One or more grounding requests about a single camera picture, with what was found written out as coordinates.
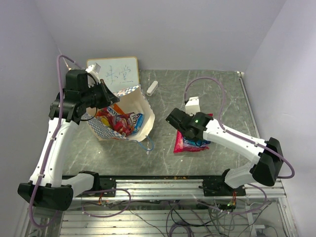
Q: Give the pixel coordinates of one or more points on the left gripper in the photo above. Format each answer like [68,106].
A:
[108,97]

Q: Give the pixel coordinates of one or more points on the blue M&M's bag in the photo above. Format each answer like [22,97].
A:
[137,121]

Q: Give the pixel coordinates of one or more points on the orange yellow snack bag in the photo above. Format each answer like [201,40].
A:
[105,115]

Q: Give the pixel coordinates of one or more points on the checkered paper bag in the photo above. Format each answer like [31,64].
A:
[132,100]

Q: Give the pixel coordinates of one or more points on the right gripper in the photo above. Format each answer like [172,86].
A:
[192,116]

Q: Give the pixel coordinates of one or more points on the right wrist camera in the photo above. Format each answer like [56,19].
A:
[192,106]

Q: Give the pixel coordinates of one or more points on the small whiteboard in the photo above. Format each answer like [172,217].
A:
[118,73]

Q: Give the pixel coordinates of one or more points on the red Skittles bag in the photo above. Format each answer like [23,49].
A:
[122,124]

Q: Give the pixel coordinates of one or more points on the blue red snack bag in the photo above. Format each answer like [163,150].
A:
[200,144]

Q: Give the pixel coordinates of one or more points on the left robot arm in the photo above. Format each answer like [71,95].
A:
[46,188]

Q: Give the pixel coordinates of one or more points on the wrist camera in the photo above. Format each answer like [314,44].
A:
[94,70]
[192,106]

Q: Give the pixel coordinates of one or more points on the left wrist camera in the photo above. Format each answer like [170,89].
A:
[94,70]

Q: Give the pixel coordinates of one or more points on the white board eraser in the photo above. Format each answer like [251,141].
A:
[152,88]

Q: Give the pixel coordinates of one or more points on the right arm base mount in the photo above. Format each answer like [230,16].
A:
[214,186]

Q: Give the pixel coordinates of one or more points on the red chips bag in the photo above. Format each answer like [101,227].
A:
[201,121]

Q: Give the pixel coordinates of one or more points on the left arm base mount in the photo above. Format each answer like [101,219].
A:
[102,183]

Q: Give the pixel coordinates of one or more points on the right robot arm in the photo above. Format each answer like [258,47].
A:
[264,162]

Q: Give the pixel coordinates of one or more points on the aluminium frame rail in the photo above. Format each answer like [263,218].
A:
[168,189]

